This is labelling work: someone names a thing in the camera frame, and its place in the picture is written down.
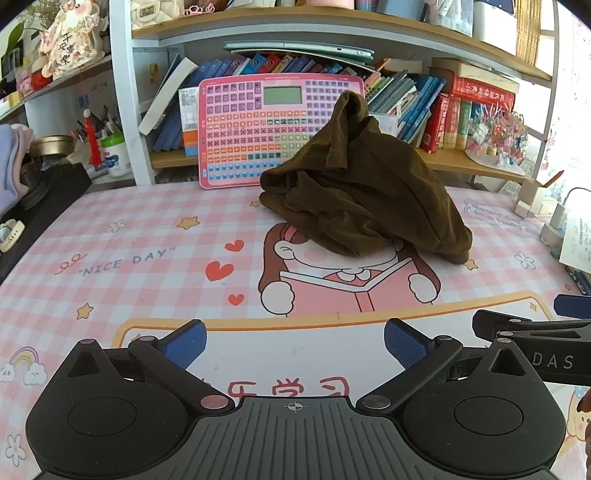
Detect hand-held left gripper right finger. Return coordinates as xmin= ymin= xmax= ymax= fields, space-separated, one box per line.
xmin=356 ymin=318 xmax=533 ymax=415

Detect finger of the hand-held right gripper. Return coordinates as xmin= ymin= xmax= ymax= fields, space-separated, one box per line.
xmin=553 ymin=294 xmax=591 ymax=319
xmin=472 ymin=309 xmax=591 ymax=343

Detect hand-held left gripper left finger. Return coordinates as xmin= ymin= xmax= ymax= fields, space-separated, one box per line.
xmin=61 ymin=318 xmax=235 ymax=415

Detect brown garment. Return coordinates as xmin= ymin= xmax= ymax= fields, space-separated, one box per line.
xmin=259 ymin=90 xmax=472 ymax=266

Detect stack of flat books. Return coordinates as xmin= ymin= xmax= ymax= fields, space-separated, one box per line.
xmin=566 ymin=267 xmax=591 ymax=296

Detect white paper sheet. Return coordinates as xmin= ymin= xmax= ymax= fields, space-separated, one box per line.
xmin=558 ymin=205 xmax=591 ymax=268

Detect pink checked cartoon desk mat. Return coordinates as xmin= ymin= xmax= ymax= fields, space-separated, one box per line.
xmin=0 ymin=182 xmax=591 ymax=480

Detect wooden stand with pencil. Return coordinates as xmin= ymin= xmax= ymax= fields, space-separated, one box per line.
xmin=515 ymin=171 xmax=565 ymax=217

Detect colourful figurine display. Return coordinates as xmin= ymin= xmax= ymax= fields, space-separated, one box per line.
xmin=465 ymin=104 xmax=529 ymax=174

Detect white canister with green lid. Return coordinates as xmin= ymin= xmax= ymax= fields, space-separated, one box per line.
xmin=100 ymin=134 xmax=132 ymax=178

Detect black case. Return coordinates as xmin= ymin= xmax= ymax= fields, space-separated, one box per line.
xmin=0 ymin=161 xmax=93 ymax=282

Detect pink learning keyboard toy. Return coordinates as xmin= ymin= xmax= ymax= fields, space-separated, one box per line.
xmin=198 ymin=73 xmax=365 ymax=190

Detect red tassel charm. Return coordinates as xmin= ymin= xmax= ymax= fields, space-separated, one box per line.
xmin=76 ymin=65 xmax=103 ymax=167

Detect white and orange box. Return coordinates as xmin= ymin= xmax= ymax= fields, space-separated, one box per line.
xmin=178 ymin=87 xmax=202 ymax=158

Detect thick red dictionary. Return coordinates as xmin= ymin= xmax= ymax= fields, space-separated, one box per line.
xmin=450 ymin=74 xmax=515 ymax=112

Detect pens in holder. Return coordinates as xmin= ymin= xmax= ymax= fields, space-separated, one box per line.
xmin=71 ymin=106 xmax=123 ymax=144

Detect row of books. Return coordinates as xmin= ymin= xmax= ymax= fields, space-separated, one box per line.
xmin=152 ymin=53 xmax=462 ymax=154

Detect gold round tin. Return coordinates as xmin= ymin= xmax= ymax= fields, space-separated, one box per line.
xmin=30 ymin=135 xmax=77 ymax=160

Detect white leaning book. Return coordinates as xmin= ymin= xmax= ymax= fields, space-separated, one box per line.
xmin=139 ymin=54 xmax=199 ymax=136

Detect lilac cloth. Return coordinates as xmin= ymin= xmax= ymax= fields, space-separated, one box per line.
xmin=0 ymin=124 xmax=34 ymax=215

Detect white and wooden bookshelf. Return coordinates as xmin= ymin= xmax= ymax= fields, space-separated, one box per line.
xmin=0 ymin=0 xmax=559 ymax=188

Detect stack of gold frames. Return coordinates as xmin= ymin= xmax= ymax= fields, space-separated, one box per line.
xmin=515 ymin=0 xmax=555 ymax=70

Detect white storage box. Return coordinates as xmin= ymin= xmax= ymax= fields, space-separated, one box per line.
xmin=473 ymin=0 xmax=518 ymax=54

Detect pink plush doll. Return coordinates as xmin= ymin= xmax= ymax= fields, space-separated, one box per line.
xmin=39 ymin=0 xmax=106 ymax=77

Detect cream bag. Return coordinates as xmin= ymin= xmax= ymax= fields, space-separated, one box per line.
xmin=130 ymin=0 xmax=183 ymax=31

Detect white wrist strap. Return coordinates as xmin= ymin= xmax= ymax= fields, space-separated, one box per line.
xmin=0 ymin=220 xmax=26 ymax=252

